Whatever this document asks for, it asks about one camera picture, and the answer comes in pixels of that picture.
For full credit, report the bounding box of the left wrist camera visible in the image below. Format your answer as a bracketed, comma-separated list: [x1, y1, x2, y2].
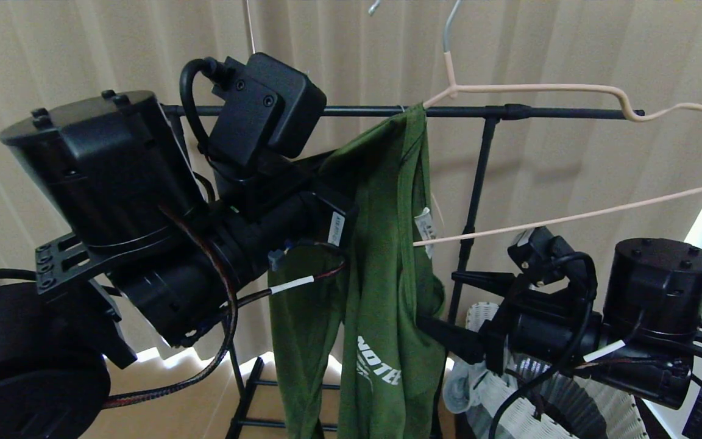
[208, 52, 327, 184]

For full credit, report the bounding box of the black clothes rack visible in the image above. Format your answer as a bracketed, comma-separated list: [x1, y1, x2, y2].
[162, 104, 645, 439]

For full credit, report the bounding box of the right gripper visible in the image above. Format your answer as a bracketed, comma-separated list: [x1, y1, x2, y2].
[417, 270, 693, 409]

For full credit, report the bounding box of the green printed shirt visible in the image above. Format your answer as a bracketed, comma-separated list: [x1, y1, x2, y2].
[268, 104, 449, 439]

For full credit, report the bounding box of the pink clothes hanger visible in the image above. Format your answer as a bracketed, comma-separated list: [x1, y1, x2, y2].
[368, 0, 702, 248]

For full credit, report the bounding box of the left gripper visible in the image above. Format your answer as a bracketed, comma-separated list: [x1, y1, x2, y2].
[110, 177, 358, 348]

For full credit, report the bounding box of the white laundry basket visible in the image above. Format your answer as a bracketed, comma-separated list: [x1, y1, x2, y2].
[448, 302, 650, 439]

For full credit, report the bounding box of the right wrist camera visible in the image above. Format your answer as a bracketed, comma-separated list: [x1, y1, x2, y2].
[508, 227, 580, 284]

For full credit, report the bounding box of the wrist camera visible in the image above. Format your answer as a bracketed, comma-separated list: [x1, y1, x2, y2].
[508, 227, 580, 284]
[208, 52, 327, 184]

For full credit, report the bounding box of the pale grey garment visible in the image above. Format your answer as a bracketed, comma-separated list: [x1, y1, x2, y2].
[442, 357, 498, 439]

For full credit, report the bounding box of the beige curtain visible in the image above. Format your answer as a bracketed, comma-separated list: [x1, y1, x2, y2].
[0, 0, 702, 366]

